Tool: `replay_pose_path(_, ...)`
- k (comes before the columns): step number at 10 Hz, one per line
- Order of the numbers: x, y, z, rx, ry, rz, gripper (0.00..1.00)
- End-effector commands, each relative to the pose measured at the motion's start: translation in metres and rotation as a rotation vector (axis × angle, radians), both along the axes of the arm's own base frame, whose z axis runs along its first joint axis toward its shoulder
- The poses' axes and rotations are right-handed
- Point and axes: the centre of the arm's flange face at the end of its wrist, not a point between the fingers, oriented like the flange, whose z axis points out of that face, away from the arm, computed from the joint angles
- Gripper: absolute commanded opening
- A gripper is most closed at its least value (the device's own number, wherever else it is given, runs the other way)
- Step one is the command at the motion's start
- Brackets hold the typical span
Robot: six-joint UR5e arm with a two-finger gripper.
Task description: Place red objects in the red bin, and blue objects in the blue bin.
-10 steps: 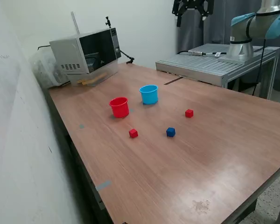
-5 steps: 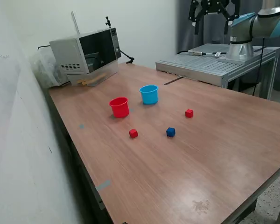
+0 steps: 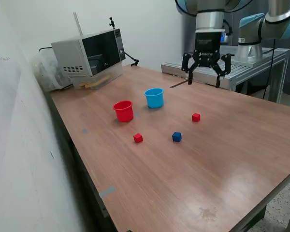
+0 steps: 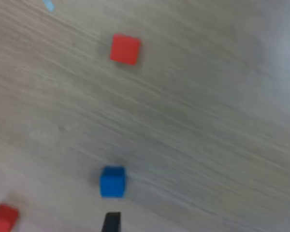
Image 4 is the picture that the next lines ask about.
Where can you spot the blue tape piece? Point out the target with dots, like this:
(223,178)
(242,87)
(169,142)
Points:
(48,4)

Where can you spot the blue cube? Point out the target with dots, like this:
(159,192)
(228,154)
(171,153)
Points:
(112,181)

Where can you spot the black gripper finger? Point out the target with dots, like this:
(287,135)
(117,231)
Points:
(111,223)

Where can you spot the red cube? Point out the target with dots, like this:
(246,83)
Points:
(125,49)
(2,217)

